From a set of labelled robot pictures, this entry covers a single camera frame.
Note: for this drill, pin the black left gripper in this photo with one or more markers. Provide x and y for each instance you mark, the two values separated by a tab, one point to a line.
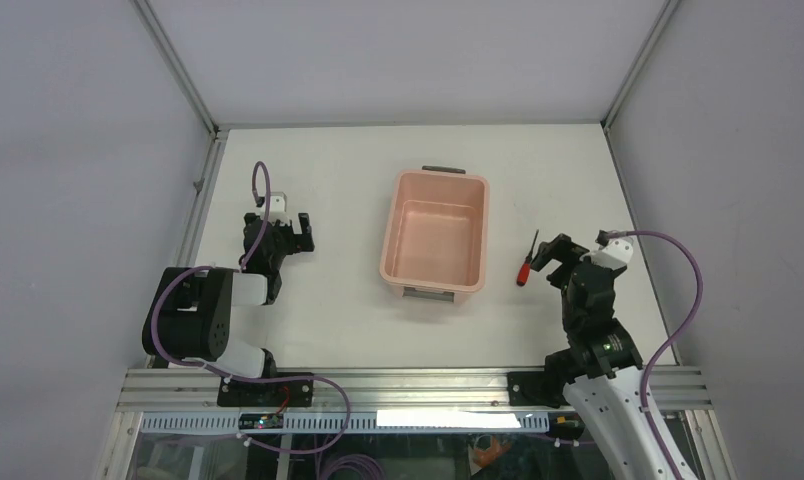
299	241

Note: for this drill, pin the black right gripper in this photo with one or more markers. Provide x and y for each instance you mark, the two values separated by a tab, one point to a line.
561	249

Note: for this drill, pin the red handled screwdriver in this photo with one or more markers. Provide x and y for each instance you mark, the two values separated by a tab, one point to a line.
525	269

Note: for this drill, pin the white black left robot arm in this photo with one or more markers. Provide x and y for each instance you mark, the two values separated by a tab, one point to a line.
189	321

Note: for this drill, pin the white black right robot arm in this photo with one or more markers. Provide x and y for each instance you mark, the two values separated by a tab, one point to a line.
601	374

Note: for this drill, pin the pink plastic bin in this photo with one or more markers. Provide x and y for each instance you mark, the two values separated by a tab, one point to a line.
435	243

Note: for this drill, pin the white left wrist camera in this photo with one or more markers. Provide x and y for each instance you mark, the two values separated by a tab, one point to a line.
277	208

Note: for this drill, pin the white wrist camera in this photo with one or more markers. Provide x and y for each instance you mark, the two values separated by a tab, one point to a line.
277	208
613	254

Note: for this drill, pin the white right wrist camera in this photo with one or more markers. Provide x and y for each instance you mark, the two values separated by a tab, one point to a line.
613	254

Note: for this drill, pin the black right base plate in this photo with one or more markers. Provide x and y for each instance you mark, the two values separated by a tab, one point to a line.
535	388

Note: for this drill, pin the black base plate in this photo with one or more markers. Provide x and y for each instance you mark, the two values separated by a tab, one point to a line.
291	393
535	388

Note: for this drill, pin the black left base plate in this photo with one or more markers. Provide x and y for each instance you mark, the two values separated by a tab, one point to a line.
291	393

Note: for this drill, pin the white slotted cable duct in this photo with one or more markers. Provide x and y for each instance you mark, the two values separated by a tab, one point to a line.
384	421

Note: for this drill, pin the aluminium front rail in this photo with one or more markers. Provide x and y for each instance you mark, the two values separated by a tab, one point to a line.
364	389

